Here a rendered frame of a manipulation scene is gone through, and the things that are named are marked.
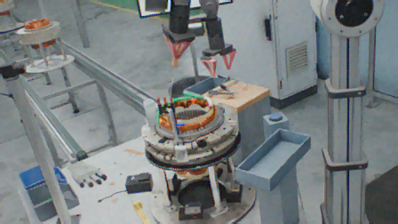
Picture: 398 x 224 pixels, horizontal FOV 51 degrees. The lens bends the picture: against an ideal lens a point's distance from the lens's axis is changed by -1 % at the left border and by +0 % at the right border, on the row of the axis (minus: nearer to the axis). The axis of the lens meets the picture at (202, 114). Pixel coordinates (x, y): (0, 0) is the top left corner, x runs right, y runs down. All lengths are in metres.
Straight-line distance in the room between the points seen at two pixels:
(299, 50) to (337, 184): 2.43
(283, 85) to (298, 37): 0.43
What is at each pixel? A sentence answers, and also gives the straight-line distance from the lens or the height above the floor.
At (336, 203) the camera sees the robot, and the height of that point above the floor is 0.76.
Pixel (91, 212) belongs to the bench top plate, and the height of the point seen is 0.78.
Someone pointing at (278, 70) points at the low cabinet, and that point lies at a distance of 3.69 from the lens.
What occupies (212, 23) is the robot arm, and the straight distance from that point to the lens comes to 1.48.
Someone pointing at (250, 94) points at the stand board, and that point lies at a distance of 1.59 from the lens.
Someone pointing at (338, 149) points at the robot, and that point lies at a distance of 1.40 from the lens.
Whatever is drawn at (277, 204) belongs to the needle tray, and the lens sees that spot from 1.27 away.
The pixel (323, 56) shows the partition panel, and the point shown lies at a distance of 4.08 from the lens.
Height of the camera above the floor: 1.72
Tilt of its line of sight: 26 degrees down
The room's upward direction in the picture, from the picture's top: 9 degrees counter-clockwise
